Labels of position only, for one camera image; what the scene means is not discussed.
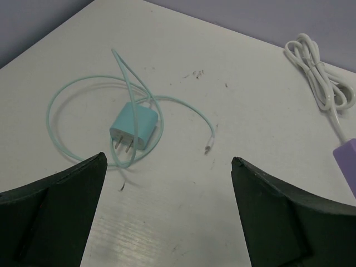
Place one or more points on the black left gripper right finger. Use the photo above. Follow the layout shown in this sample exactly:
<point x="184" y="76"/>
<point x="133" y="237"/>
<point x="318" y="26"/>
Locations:
<point x="284" y="225"/>

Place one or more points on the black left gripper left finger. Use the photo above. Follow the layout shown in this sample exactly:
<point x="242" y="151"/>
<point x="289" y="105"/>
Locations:
<point x="47" y="222"/>

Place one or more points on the small teal charger plug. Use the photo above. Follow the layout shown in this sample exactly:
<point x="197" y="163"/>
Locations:
<point x="122" y="130"/>

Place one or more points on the purple power strip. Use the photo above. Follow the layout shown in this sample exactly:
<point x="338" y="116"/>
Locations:
<point x="345" y="156"/>

